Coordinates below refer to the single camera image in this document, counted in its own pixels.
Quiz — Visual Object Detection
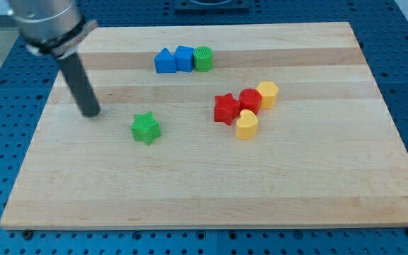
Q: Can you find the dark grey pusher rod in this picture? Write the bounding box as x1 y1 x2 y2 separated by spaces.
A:
56 52 101 118

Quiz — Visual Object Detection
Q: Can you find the green star block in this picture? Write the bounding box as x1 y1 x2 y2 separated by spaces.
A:
130 111 162 145

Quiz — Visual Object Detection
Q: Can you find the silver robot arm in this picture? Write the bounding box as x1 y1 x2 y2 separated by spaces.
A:
8 0 101 118

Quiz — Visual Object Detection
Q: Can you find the red star block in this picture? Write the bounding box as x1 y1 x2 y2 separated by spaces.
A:
214 93 240 125

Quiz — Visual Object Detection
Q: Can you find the blue triangle block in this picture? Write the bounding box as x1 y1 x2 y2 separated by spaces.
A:
154 48 176 73

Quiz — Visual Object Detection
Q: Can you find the blue cube block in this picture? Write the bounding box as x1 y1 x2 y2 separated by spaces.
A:
174 45 194 72

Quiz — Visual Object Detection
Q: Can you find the green cylinder block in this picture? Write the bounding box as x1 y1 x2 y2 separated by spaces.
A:
193 46 213 72

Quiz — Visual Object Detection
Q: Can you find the red cylinder block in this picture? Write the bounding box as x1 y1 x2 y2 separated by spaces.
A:
239 89 261 115

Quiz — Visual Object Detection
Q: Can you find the yellow heart block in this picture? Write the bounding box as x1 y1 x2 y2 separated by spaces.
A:
235 109 259 140

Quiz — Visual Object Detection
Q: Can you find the yellow hexagon block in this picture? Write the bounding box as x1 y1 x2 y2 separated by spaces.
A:
256 81 279 109

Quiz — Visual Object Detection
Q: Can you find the wooden board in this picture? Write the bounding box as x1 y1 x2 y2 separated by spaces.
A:
0 22 408 230

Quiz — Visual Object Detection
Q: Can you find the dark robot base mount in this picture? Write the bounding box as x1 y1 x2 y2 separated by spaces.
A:
174 0 251 13

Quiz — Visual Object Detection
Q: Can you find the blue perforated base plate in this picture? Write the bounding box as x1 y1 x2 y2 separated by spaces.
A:
0 1 408 254

